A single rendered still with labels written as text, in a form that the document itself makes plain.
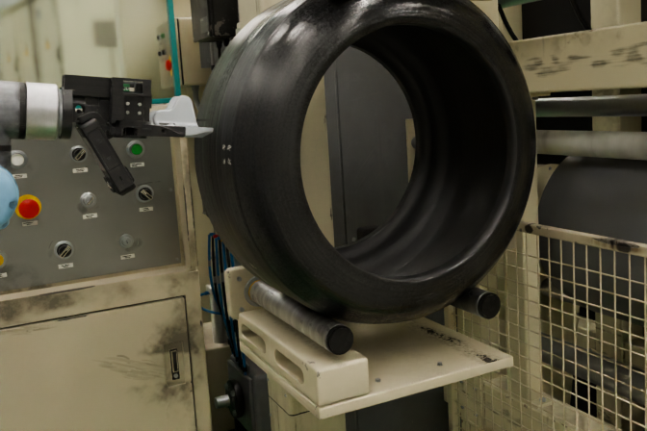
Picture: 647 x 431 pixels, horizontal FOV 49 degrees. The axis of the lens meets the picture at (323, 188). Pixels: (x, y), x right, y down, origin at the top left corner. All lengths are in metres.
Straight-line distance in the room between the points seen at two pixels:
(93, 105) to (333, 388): 0.53
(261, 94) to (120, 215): 0.70
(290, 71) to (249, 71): 0.06
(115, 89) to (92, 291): 0.68
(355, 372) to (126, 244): 0.70
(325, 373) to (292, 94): 0.41
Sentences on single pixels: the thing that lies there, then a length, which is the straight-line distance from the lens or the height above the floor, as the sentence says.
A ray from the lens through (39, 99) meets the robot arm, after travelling 0.98.
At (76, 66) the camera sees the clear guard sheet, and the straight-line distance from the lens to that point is 1.57.
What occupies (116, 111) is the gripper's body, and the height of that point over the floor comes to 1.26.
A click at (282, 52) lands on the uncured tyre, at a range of 1.00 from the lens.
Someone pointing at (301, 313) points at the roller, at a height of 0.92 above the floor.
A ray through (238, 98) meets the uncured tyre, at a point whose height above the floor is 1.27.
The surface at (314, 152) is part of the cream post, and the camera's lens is 1.42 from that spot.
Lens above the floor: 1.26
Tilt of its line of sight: 7 degrees down
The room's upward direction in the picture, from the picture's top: 4 degrees counter-clockwise
